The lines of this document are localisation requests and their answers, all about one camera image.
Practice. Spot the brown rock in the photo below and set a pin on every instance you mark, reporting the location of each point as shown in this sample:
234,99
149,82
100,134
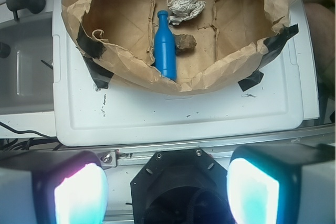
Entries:
184,43

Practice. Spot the black tape strip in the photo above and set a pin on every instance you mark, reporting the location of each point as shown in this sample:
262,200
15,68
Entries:
88,47
275,44
254,79

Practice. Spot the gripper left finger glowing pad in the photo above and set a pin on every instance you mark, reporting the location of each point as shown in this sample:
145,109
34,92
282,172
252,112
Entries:
52,187

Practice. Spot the grey plastic bin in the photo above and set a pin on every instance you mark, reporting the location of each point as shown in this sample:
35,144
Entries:
27,73

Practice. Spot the brown paper bag tray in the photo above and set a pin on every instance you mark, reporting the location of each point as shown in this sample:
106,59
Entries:
230,37

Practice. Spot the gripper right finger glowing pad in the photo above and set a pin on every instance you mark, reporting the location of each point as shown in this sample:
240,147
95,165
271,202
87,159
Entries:
282,183

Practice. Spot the black octagonal mount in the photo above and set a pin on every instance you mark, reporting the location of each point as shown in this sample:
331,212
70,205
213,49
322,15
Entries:
182,186

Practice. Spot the crumpled white paper ball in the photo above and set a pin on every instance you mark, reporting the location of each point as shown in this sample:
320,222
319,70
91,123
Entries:
184,10

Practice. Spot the blue plastic bottle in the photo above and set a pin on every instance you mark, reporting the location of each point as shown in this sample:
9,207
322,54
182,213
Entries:
164,48

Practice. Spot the aluminium rail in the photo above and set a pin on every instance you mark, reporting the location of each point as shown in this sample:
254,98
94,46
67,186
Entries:
223,147

